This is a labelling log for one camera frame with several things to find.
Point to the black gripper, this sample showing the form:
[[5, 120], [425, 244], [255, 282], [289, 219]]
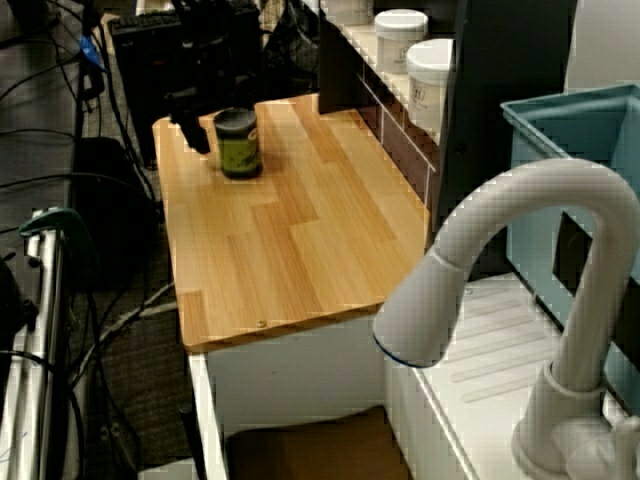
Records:
[[205, 97]]

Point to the green can grey lid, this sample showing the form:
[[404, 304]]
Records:
[[240, 155]]

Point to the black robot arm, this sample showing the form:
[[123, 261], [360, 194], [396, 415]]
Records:
[[200, 40]]

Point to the black equipment case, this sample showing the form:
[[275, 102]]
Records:
[[145, 75]]

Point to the black keyboard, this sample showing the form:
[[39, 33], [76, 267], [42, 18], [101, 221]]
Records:
[[145, 22]]

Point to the black upright panel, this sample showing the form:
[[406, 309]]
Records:
[[340, 75]]

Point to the blue tape piece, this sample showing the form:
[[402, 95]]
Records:
[[92, 52]]

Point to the wooden countertop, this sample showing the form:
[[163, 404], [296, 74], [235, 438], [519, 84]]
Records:
[[300, 240]]

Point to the cream shelf board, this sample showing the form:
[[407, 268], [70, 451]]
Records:
[[387, 80]]

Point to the green clamp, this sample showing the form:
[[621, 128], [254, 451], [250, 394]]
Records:
[[65, 225]]

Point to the white lidded jar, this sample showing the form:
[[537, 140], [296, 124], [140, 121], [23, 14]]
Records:
[[425, 85], [400, 40]]

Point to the white toy sink unit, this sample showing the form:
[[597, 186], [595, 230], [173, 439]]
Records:
[[300, 370]]

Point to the dark grey upright panel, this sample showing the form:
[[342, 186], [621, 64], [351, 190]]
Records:
[[500, 125]]

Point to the blue plastic bin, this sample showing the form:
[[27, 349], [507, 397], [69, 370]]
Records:
[[540, 200]]

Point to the grey toy faucet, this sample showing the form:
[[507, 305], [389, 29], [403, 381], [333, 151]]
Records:
[[550, 180]]

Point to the aluminium frame rail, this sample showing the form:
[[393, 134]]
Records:
[[40, 350]]

